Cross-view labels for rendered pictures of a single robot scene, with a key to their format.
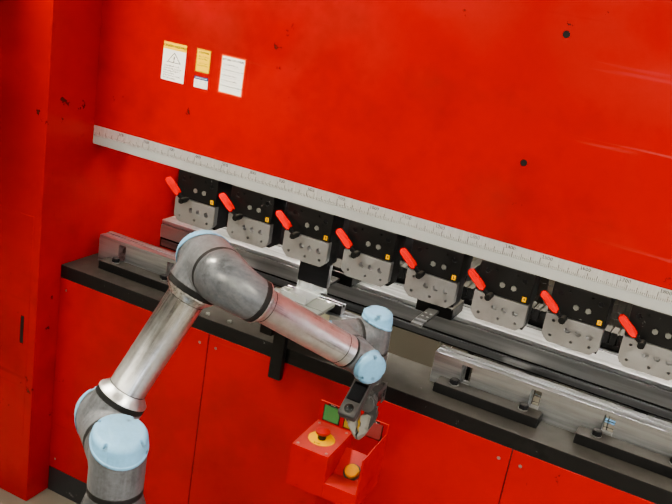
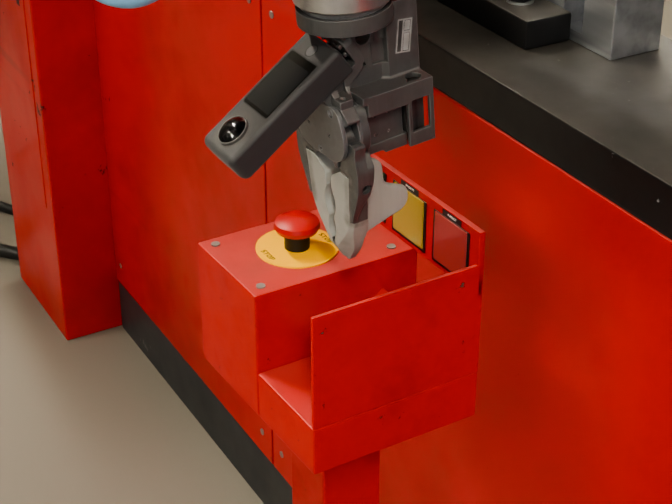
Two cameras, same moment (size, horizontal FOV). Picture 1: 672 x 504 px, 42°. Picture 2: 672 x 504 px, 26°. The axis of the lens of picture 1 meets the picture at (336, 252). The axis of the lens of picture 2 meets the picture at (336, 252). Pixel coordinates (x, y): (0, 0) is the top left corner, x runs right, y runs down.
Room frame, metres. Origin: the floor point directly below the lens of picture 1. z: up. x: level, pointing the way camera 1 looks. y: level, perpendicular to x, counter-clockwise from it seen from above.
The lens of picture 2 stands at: (1.17, -0.73, 1.40)
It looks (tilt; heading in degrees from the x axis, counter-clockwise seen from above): 30 degrees down; 37
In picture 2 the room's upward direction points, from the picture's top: straight up
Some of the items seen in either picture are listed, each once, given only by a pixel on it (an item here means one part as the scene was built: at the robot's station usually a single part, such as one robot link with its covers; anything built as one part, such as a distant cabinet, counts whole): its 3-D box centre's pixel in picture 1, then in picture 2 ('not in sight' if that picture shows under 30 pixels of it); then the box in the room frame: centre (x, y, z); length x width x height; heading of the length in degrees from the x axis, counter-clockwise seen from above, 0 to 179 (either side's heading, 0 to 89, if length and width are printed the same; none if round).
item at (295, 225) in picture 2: (322, 434); (296, 235); (2.02, -0.05, 0.79); 0.04 x 0.04 x 0.04
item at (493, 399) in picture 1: (486, 401); not in sight; (2.17, -0.48, 0.89); 0.30 x 0.05 x 0.03; 66
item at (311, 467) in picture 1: (337, 453); (335, 298); (2.01, -0.09, 0.75); 0.20 x 0.16 x 0.18; 68
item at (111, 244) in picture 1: (163, 266); not in sight; (2.69, 0.56, 0.92); 0.50 x 0.06 x 0.10; 66
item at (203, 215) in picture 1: (203, 198); not in sight; (2.64, 0.44, 1.19); 0.15 x 0.09 x 0.17; 66
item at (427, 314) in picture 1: (432, 309); not in sight; (2.49, -0.32, 1.01); 0.26 x 0.12 x 0.05; 156
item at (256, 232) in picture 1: (256, 215); not in sight; (2.56, 0.26, 1.19); 0.15 x 0.09 x 0.17; 66
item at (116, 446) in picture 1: (117, 454); not in sight; (1.55, 0.37, 0.94); 0.13 x 0.12 x 0.14; 28
